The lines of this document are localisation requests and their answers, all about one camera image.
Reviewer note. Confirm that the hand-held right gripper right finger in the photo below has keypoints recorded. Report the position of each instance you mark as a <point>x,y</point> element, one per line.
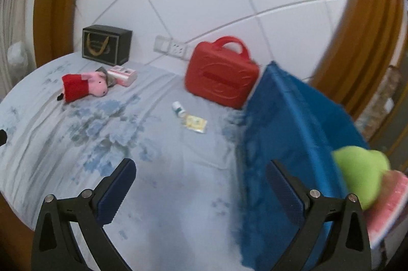
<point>283,191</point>

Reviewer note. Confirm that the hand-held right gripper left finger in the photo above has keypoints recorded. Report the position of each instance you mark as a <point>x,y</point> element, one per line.
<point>118,191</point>

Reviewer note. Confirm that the blue plastic crate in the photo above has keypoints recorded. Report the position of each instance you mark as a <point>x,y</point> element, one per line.
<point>287,130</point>

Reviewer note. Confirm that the yellow packet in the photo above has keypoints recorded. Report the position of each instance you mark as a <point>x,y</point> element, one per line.
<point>195,123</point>

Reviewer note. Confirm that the pink and green wipes packet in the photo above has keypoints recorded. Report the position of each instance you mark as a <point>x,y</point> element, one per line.
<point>389,210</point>

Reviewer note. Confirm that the pink pig plush toy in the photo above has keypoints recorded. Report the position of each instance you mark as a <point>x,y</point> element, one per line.
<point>79,86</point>

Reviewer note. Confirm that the pink white tissue pack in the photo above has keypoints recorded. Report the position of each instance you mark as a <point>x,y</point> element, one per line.
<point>122,75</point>

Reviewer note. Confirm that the floral tablecloth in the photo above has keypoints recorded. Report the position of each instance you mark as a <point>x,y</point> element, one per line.
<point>143,162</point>

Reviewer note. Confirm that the green plush toy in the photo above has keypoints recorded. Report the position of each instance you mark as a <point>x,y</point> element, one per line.
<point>360,172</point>

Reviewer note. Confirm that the small white bottle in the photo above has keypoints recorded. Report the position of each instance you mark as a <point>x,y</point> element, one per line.
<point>178,109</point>

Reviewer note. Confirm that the red plastic carry case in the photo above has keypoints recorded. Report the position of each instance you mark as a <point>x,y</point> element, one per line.
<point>220,76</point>

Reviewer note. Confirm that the black gift box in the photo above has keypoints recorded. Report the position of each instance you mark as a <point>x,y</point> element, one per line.
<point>108,44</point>

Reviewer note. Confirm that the clear plastic bag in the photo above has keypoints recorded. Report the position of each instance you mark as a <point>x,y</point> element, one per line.
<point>16,54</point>

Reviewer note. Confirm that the white wall switch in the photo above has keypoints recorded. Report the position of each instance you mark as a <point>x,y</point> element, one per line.
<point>161,43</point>

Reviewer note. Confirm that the white wall socket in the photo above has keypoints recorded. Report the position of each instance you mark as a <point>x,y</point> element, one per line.
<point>177,48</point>

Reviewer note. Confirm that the wooden door frame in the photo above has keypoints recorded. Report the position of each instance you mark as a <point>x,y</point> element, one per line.
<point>366,35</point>

